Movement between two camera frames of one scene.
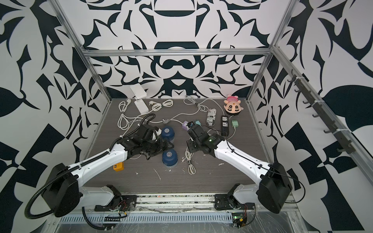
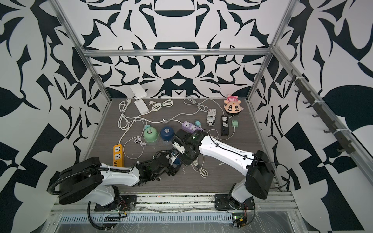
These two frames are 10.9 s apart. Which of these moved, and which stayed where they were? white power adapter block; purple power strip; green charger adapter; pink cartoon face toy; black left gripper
Moved: black left gripper
Stayed: pink cartoon face toy; white power adapter block; purple power strip; green charger adapter
